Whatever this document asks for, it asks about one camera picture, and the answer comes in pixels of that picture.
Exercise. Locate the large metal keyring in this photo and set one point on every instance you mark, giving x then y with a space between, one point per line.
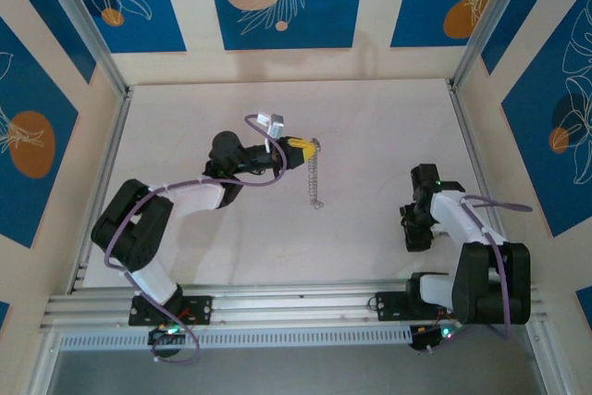
313 177

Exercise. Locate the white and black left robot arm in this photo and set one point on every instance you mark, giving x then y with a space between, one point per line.
134 228

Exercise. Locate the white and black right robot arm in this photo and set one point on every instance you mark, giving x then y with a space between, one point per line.
490 284

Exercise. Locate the black controller board green light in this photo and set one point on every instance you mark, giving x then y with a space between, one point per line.
162 335
423 339

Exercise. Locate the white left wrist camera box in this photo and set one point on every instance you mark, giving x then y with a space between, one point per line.
276 126

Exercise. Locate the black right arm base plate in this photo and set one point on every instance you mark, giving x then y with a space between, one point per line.
388 307

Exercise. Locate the aluminium table side rail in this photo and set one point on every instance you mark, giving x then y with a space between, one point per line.
113 145

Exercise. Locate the long aluminium mounting rail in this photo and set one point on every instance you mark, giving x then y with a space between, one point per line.
296 309

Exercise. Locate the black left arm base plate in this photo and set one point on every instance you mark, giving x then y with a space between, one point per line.
201 309

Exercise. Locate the aluminium frame post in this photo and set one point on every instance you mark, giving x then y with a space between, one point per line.
488 20
85 20

